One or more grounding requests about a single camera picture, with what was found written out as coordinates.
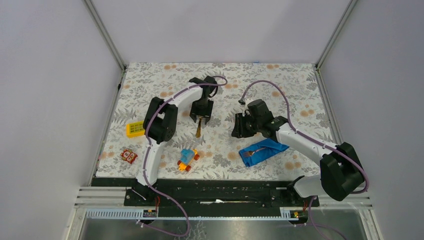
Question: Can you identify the red owl toy block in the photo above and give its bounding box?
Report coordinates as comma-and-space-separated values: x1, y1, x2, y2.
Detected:
120, 148, 138, 164

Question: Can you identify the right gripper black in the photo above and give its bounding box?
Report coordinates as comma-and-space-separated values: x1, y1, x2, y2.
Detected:
230, 112, 262, 139

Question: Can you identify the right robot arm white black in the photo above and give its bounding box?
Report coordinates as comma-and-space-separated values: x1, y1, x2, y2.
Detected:
231, 99, 367, 206

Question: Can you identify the gold fork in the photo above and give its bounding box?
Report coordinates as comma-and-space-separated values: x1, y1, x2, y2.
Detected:
240, 147, 266, 158

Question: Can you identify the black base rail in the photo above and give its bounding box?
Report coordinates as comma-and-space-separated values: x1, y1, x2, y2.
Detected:
123, 178, 321, 218

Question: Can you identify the floral tablecloth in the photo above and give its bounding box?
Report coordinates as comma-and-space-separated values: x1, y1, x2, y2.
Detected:
95, 62, 333, 181

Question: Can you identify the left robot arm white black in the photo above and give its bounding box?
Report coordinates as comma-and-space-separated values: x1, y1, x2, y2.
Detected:
136, 76, 221, 186

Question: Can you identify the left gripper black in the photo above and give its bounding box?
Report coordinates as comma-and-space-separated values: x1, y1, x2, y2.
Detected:
190, 98, 214, 123

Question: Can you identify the blue orange toy car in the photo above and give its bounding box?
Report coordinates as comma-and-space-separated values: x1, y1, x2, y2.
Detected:
177, 148, 200, 172

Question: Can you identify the blue cloth napkin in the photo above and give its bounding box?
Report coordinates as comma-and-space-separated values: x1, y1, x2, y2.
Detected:
238, 138, 289, 167

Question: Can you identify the yellow toy block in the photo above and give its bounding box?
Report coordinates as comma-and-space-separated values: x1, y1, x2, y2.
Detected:
125, 121, 145, 138

